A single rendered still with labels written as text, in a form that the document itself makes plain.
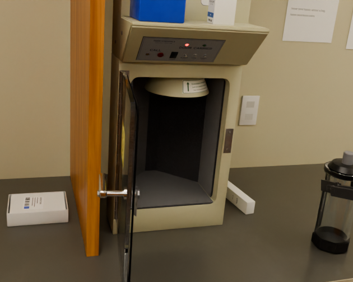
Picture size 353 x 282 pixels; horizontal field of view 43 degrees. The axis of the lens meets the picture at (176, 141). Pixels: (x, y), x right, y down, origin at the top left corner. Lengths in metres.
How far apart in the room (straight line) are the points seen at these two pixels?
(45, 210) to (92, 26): 0.55
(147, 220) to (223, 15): 0.58
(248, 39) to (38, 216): 0.72
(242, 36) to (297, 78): 0.77
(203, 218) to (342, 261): 0.38
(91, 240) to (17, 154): 0.55
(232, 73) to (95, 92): 0.37
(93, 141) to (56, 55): 0.53
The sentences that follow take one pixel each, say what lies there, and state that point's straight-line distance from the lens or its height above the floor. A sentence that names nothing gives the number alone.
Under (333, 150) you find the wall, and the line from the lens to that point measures 2.00.
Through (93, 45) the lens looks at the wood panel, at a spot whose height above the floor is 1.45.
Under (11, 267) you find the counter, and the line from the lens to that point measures 1.15.
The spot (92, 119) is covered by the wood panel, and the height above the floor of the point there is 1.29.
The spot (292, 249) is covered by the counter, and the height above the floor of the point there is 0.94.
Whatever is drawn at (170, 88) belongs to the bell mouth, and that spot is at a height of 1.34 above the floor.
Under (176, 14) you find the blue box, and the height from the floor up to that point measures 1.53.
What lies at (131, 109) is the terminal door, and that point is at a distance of 0.78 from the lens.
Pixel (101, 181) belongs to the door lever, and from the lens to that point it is 0.91.
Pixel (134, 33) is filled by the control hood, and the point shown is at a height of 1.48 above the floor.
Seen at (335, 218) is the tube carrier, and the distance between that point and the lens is 1.26.
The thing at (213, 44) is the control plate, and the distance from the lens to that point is 1.05.
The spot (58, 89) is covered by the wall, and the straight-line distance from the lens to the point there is 1.53.
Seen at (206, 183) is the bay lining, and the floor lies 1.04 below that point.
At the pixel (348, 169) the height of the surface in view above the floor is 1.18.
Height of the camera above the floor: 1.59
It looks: 19 degrees down
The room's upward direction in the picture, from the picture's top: 5 degrees clockwise
